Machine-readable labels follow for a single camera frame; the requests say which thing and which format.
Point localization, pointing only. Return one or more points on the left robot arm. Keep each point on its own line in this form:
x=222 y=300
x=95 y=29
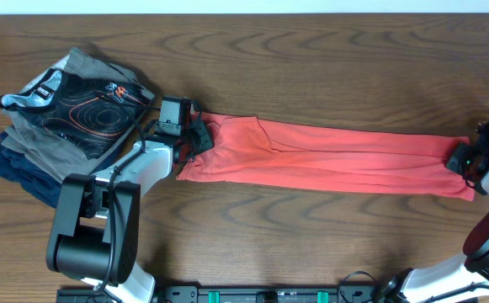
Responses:
x=95 y=232

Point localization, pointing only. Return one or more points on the navy blue folded shirt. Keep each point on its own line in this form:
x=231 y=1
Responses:
x=21 y=177

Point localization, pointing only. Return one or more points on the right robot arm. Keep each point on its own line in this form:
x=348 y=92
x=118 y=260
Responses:
x=464 y=277

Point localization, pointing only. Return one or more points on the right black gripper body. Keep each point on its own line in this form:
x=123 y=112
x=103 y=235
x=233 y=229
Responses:
x=462 y=159

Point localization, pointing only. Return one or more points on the red soccer t-shirt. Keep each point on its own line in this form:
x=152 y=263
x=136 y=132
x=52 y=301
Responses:
x=250 y=150

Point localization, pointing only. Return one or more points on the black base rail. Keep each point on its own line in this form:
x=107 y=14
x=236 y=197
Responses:
x=194 y=294

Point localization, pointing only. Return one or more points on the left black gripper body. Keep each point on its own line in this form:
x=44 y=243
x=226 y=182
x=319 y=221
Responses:
x=196 y=141

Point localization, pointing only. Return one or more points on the grey-brown folded shirt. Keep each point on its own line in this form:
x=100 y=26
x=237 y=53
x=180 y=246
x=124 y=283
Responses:
x=85 y=66

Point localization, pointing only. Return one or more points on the black orange patterned folded shirt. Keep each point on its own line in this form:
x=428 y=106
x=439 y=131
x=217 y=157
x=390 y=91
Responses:
x=92 y=113

